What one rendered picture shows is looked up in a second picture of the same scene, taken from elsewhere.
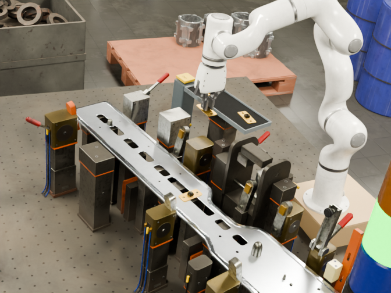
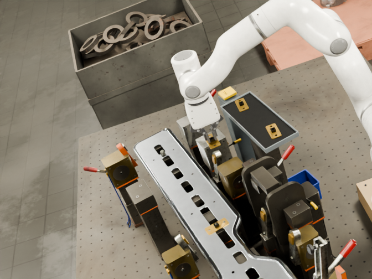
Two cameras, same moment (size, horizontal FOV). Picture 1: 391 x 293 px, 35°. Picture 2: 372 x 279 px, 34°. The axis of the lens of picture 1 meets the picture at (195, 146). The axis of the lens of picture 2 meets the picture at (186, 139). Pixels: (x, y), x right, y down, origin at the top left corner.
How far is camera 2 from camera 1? 0.95 m
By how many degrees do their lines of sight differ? 26
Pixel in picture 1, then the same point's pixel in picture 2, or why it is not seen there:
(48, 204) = (129, 236)
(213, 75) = (199, 111)
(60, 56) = not seen: hidden behind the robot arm
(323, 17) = (295, 24)
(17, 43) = (145, 60)
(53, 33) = (174, 41)
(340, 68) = (345, 67)
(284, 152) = not seen: outside the picture
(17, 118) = not seen: hidden behind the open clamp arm
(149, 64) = (289, 39)
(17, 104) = (123, 132)
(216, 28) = (178, 70)
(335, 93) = (351, 92)
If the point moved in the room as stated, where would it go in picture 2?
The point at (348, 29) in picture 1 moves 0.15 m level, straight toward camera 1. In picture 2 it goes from (325, 31) to (305, 60)
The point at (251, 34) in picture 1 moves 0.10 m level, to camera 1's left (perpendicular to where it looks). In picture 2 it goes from (208, 69) to (178, 72)
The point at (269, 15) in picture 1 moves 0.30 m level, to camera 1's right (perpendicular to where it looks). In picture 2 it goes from (231, 41) to (330, 31)
